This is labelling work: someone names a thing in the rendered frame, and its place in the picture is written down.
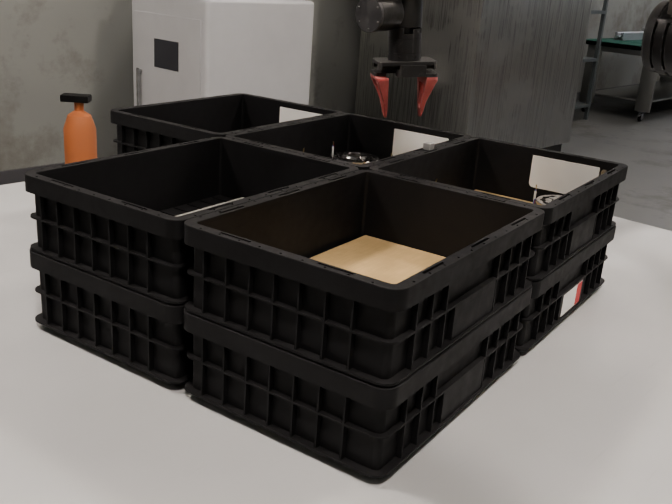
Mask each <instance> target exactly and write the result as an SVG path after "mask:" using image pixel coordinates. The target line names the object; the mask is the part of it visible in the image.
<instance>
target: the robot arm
mask: <svg viewBox="0 0 672 504"><path fill-rule="evenodd" d="M422 11H423V0H360V1H359V2H358V4H357V6H356V11H355V17H356V22H357V24H358V26H359V27H360V29H361V30H363V31H364V32H367V33H371V32H380V31H388V57H378V58H372V66H374V67H377V69H371V70H370V76H371V79H372V81H373V84H374V86H375V89H376V91H377V94H378V96H379V99H380V104H381V108H382V113H383V116H384V117H385V118H386V117H387V109H388V90H389V78H387V77H386V73H396V76H397V77H417V110H418V116H419V117H421V116H422V113H423V110H424V107H425V104H426V101H427V99H428V97H429V95H430V94H431V92H432V90H433V88H434V86H435V84H436V83H437V81H438V73H436V72H435V71H433V70H426V69H429V68H433V69H436V66H437V61H435V60H433V59H431V58H429V57H421V36H422Z"/></svg>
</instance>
